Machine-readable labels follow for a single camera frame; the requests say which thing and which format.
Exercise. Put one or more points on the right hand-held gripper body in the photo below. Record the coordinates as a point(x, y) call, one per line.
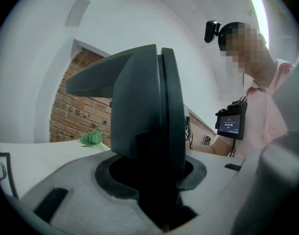
point(187, 120)

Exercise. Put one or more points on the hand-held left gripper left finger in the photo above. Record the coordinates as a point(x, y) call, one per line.
point(101, 177)

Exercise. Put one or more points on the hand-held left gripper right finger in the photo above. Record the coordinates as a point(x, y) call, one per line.
point(197, 175)

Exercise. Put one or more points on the dark grey plastic device housing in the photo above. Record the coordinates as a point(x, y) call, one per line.
point(139, 94)

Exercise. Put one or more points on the person's right forearm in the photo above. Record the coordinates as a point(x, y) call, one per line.
point(218, 148)

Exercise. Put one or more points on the green artificial plant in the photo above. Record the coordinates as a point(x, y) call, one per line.
point(92, 138)

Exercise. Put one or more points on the black chest-mounted screen device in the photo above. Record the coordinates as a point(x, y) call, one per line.
point(230, 125)

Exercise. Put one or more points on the pink shirt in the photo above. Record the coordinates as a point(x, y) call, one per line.
point(259, 111)

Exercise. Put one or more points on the person's head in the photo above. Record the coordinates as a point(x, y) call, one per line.
point(247, 48)

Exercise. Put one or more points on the long ceiling tube light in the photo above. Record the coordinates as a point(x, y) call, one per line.
point(258, 13)

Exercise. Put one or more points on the black head-mounted camera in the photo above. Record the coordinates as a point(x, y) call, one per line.
point(209, 32)

